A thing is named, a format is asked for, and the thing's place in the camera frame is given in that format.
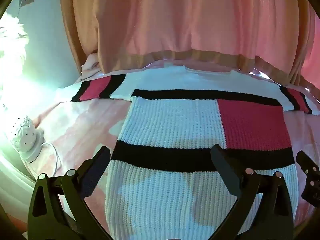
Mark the pink patterned blanket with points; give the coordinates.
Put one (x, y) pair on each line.
(75, 125)

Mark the white dotted bedside lamp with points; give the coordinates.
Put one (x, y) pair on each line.
(25, 137)

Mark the orange pink curtain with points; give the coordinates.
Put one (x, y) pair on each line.
(175, 17)

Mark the white fluffy object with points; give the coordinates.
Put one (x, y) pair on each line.
(12, 35)

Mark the pink pillow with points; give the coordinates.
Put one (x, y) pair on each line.
(91, 63)

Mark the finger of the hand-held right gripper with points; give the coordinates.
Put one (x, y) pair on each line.
(308, 165)

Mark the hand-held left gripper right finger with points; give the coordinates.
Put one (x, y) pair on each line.
(222, 170)

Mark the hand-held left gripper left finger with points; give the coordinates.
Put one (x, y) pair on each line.
(98, 171)

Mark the white black red knit sweater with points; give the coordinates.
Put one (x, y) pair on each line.
(162, 120)

